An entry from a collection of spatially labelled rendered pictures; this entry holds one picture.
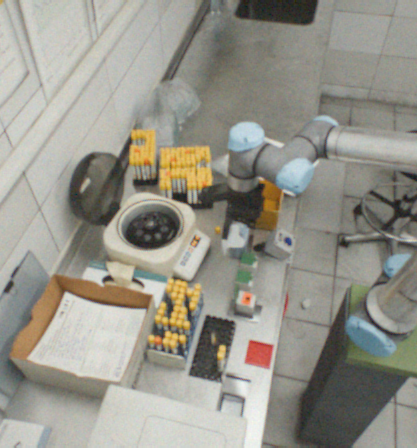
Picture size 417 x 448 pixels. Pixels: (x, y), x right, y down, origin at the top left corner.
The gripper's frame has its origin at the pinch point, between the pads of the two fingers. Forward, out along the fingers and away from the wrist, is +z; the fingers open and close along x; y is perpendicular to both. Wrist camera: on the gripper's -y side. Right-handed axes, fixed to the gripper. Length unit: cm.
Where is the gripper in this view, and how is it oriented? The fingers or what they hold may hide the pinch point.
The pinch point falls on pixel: (231, 234)
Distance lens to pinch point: 126.2
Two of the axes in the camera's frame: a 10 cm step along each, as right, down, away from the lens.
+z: 0.0, 6.6, 7.6
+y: 9.3, 2.7, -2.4
